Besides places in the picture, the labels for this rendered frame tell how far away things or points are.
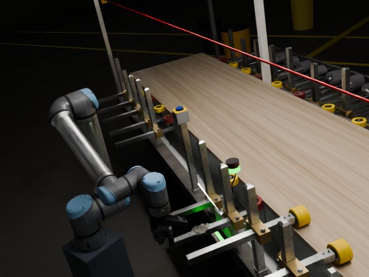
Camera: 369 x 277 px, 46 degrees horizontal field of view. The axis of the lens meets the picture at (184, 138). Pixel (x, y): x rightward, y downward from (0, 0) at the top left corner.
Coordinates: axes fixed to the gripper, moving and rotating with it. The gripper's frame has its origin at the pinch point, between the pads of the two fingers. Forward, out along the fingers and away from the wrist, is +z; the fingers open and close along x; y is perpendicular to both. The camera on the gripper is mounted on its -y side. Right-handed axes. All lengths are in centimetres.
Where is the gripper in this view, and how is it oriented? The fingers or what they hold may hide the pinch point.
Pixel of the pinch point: (172, 247)
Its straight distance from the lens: 196.6
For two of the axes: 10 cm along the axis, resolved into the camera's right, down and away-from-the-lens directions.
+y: -9.3, 2.7, -2.5
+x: 3.3, 3.6, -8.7
